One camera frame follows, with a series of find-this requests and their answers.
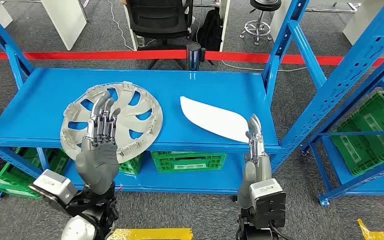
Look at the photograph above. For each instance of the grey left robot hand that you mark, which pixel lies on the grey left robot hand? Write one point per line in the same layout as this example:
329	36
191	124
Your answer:
97	162

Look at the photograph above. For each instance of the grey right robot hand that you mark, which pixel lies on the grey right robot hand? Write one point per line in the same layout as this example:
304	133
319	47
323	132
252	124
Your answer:
258	165

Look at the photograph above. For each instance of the grey plastic wheel cover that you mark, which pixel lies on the grey plastic wheel cover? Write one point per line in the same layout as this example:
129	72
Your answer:
124	117

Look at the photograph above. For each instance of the white plastic panel part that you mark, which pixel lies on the white plastic panel part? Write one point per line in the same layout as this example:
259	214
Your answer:
212	119

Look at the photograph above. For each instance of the yellow floor tape square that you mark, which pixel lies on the yellow floor tape square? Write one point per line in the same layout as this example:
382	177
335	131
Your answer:
152	234
377	233

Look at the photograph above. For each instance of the red barrier belt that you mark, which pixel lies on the red barrier belt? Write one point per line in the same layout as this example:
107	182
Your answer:
245	57
79	55

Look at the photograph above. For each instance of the white power strip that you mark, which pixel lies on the white power strip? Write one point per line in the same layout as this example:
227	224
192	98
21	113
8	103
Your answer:
141	41

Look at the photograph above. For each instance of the black backpack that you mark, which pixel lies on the black backpack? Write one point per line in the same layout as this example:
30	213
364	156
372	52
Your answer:
210	31

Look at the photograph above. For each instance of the black office chair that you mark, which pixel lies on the black office chair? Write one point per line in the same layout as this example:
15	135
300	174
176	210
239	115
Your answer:
159	20

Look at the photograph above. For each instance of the black stool with chrome base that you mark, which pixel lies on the black stool with chrome base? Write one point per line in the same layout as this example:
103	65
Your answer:
265	4

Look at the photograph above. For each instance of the chrome desk foot bar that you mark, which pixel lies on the chrome desk foot bar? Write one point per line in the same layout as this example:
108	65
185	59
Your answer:
331	10
19	1

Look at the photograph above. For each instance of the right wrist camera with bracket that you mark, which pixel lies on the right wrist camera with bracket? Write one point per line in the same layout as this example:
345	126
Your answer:
266	202

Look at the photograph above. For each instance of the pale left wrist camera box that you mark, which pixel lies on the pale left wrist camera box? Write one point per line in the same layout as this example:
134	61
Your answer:
54	187

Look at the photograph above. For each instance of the chrome stanchion post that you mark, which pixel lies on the chrome stanchion post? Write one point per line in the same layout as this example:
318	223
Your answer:
194	56

